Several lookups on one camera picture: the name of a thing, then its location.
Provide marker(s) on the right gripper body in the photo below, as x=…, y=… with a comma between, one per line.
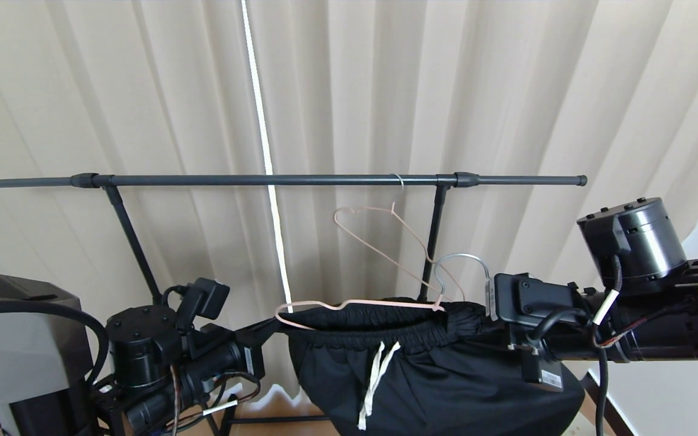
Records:
x=573, y=350

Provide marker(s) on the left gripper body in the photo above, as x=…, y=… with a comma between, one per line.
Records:
x=209, y=375

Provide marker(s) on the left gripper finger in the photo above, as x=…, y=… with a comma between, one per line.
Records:
x=258, y=333

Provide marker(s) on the pink clothes hanger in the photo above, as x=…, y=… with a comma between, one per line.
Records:
x=409, y=231
x=385, y=302

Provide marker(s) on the black shorts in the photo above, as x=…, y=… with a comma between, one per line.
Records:
x=446, y=387

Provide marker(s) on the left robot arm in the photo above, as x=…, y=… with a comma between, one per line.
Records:
x=22, y=351

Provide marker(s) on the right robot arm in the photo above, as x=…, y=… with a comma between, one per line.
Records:
x=640, y=242

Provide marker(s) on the black clothes rack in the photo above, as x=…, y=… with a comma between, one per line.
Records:
x=325, y=180

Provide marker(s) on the beige curtain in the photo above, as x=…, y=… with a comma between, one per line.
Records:
x=506, y=91

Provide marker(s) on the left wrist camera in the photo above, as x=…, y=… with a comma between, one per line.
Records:
x=206, y=300

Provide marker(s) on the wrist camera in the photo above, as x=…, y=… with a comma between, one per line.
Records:
x=206, y=300
x=537, y=300

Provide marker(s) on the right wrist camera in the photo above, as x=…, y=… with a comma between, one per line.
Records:
x=537, y=300

